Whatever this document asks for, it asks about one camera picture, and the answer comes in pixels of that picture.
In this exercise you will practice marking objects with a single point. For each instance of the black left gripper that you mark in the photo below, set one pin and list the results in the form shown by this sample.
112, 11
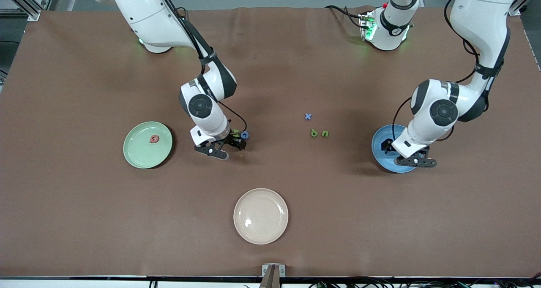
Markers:
387, 145

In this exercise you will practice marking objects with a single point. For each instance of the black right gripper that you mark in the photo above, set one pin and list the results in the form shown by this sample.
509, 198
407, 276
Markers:
231, 140

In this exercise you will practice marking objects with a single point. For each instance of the blue foam letter G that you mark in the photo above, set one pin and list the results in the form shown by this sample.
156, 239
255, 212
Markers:
245, 134

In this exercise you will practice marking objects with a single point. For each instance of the red foam letter Q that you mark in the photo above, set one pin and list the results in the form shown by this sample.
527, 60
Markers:
154, 139

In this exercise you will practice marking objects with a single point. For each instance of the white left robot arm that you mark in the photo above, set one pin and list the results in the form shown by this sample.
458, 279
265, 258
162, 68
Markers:
482, 17

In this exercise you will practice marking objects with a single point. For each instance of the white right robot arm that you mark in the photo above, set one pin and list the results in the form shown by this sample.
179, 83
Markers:
148, 13

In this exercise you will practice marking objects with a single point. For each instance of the blue plate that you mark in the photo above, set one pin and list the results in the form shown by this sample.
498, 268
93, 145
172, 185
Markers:
377, 157

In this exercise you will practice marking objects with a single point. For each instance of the brown table cover mat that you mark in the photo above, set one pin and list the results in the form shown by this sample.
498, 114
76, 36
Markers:
270, 174

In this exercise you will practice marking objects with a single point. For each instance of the beige plate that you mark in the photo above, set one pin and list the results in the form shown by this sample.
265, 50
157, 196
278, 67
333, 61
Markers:
260, 216

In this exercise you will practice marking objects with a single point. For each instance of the green plate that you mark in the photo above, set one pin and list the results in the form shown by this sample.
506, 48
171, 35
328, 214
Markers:
141, 153

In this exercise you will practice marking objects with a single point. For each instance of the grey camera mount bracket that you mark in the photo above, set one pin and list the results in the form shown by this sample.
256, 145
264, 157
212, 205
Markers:
273, 275

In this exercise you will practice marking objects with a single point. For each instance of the aluminium frame profile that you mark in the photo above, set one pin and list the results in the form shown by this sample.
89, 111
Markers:
31, 13
517, 10

